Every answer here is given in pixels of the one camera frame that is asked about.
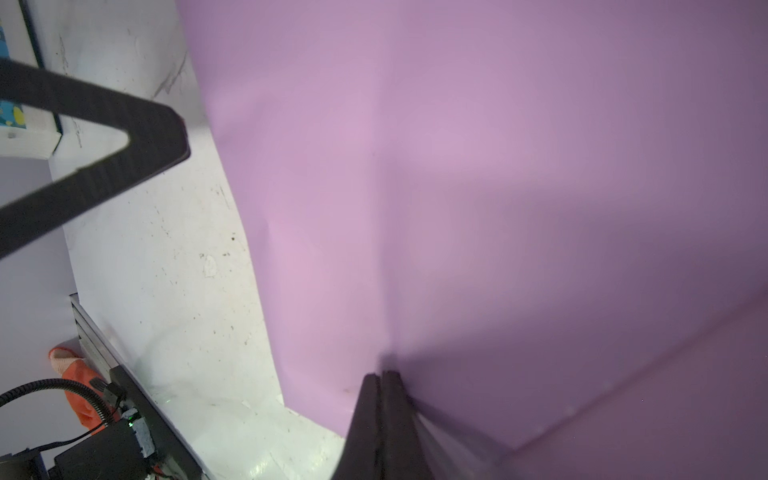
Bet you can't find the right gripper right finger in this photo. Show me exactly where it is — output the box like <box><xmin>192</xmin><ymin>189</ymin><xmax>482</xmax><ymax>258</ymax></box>
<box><xmin>381</xmin><ymin>371</ymin><xmax>434</xmax><ymax>480</ymax></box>

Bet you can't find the colourful tissue pack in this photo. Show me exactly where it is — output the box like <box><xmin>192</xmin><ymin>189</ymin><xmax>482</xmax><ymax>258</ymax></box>
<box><xmin>1</xmin><ymin>1</ymin><xmax>61</xmax><ymax>160</ymax></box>

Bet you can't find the orange rubber glove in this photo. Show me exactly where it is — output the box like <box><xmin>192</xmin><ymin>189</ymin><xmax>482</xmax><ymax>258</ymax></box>
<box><xmin>49</xmin><ymin>346</ymin><xmax>121</xmax><ymax>433</ymax></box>

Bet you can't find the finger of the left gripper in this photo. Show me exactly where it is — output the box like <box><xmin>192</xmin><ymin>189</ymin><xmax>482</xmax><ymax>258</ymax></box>
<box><xmin>1</xmin><ymin>59</ymin><xmax>191</xmax><ymax>258</ymax></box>

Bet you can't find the purple pink wrapping paper sheet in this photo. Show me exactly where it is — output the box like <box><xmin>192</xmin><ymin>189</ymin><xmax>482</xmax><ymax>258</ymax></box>
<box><xmin>177</xmin><ymin>1</ymin><xmax>767</xmax><ymax>479</ymax></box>

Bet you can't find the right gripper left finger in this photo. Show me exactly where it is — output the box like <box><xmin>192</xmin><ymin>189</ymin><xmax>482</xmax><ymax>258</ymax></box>
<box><xmin>332</xmin><ymin>374</ymin><xmax>383</xmax><ymax>480</ymax></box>

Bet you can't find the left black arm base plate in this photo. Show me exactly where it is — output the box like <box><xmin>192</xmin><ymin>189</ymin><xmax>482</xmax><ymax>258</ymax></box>
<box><xmin>109</xmin><ymin>365</ymin><xmax>209</xmax><ymax>479</ymax></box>

